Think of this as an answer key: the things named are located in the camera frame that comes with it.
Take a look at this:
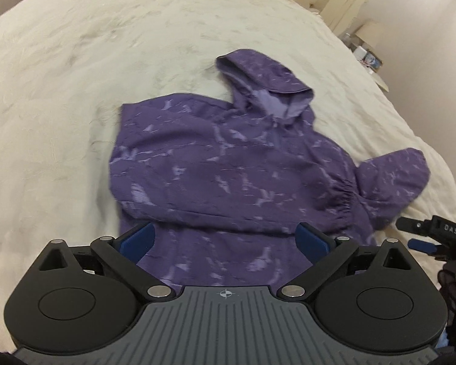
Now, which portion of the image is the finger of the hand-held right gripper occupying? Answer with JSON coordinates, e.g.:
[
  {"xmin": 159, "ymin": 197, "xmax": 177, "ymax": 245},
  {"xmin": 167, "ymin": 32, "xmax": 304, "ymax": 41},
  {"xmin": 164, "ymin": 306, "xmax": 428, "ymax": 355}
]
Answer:
[
  {"xmin": 397, "ymin": 217, "xmax": 434, "ymax": 236},
  {"xmin": 408, "ymin": 238, "xmax": 447, "ymax": 260}
]

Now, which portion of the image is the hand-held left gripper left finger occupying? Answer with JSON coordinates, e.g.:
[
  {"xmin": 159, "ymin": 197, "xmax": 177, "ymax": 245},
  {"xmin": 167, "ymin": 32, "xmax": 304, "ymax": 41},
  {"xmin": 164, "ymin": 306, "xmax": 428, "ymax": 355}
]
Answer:
[{"xmin": 37, "ymin": 222, "xmax": 176, "ymax": 302}]

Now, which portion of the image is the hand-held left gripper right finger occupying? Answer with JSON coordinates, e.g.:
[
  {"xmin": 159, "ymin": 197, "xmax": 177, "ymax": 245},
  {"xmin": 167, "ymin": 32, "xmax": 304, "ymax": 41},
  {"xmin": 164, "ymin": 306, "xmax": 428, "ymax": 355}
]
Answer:
[{"xmin": 277, "ymin": 222, "xmax": 416, "ymax": 302}]

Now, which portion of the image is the purple patterned hoodie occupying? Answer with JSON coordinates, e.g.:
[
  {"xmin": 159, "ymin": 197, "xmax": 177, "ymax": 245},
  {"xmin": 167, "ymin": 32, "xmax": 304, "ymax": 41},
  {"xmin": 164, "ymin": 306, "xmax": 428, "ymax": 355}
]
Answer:
[{"xmin": 108, "ymin": 48, "xmax": 431, "ymax": 293}]

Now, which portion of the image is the person's right hand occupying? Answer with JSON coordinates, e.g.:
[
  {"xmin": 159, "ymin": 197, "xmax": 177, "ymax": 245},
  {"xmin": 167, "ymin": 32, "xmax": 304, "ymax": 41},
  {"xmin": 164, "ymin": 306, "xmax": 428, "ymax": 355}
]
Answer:
[{"xmin": 436, "ymin": 249, "xmax": 456, "ymax": 348}]

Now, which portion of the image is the cream embroidered bedspread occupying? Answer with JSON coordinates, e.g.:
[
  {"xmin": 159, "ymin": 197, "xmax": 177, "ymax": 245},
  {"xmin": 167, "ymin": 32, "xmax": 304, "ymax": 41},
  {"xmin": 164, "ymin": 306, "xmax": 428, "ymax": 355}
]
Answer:
[{"xmin": 0, "ymin": 0, "xmax": 456, "ymax": 354}]

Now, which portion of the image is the cream bedside table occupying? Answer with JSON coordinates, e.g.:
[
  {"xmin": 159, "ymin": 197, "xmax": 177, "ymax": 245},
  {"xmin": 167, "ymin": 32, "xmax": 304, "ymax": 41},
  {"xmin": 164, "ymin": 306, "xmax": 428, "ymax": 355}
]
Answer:
[{"xmin": 342, "ymin": 32, "xmax": 390, "ymax": 92}]

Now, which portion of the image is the small blue white box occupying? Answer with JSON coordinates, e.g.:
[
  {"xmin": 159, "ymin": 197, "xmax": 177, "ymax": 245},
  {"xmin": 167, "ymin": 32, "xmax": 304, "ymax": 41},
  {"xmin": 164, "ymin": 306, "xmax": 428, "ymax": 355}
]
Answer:
[{"xmin": 365, "ymin": 52, "xmax": 384, "ymax": 72}]

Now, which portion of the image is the cream table lamp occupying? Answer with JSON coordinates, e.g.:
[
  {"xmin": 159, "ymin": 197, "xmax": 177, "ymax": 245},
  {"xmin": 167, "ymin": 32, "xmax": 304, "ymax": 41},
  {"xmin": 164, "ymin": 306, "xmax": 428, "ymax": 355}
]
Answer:
[{"xmin": 354, "ymin": 20, "xmax": 387, "ymax": 51}]

